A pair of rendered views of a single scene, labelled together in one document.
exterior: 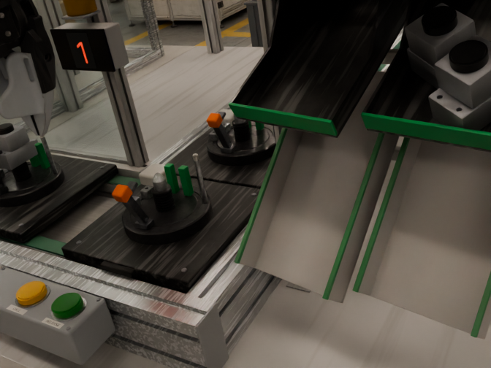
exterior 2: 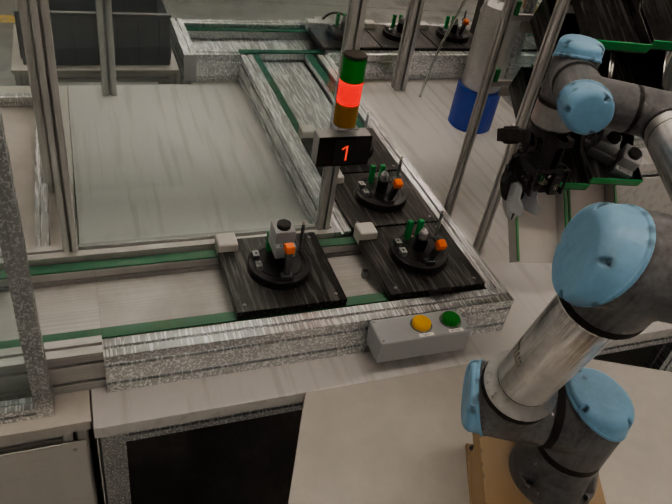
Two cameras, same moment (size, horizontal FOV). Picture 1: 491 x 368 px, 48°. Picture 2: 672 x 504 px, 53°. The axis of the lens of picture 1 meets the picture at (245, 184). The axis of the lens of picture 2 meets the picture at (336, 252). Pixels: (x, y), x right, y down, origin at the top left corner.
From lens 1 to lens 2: 1.44 m
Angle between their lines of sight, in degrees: 49
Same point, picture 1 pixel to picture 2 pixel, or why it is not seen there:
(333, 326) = (508, 283)
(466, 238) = not seen: hidden behind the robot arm
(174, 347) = (489, 319)
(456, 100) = (625, 168)
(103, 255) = (422, 288)
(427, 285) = not seen: hidden behind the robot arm
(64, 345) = (461, 339)
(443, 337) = (547, 270)
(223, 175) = (400, 219)
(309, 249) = (535, 244)
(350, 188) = (543, 209)
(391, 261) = not seen: hidden behind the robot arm
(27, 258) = (374, 310)
